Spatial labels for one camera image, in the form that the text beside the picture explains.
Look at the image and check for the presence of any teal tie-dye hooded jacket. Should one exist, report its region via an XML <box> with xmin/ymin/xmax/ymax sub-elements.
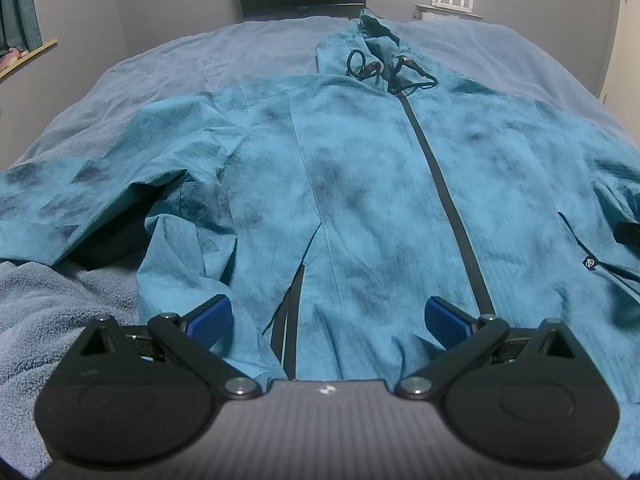
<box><xmin>1</xmin><ymin>15</ymin><xmax>639</xmax><ymax>403</ymax></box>

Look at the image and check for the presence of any blue fleece bed blanket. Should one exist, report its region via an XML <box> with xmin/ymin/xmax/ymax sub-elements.
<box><xmin>1</xmin><ymin>14</ymin><xmax>639</xmax><ymax>476</ymax></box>

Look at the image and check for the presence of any wooden window sill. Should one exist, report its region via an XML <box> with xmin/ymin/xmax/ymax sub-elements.
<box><xmin>0</xmin><ymin>38</ymin><xmax>58</xmax><ymax>79</ymax></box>

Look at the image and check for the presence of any teal window curtain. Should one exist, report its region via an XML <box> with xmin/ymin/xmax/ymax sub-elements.
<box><xmin>1</xmin><ymin>0</ymin><xmax>42</xmax><ymax>55</ymax></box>

